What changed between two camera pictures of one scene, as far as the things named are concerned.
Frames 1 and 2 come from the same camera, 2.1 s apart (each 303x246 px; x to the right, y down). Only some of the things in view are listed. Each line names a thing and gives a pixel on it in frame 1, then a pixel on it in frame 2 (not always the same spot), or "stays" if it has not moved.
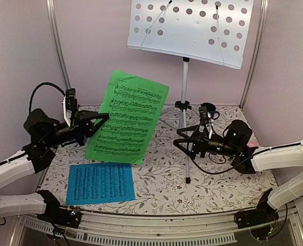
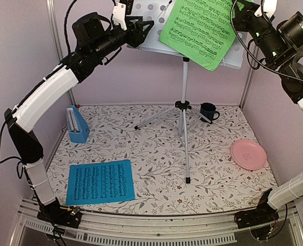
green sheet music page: x=134 y=105 → x=202 y=31
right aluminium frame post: x=264 y=4 stays
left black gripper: x=81 y=125 → x=137 y=35
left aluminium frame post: x=50 y=5 stays
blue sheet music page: x=100 y=183 stays
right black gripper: x=200 y=140 → x=240 y=21
